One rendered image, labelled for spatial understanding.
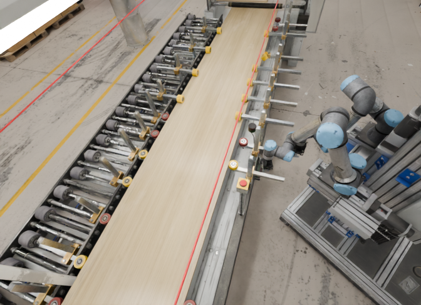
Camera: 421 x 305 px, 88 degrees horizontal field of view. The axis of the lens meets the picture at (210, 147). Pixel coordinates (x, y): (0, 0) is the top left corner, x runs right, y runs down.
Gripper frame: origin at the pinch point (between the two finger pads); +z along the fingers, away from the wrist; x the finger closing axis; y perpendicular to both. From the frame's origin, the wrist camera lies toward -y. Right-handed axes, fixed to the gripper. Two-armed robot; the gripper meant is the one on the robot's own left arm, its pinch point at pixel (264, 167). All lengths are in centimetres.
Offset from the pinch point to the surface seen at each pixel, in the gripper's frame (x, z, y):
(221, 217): -37, 31, 27
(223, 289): -38, 23, 78
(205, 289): -52, 31, 77
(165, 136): -84, 3, -42
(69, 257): -146, 8, 56
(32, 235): -181, 8, 39
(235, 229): -26, 23, 40
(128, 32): -210, 61, -380
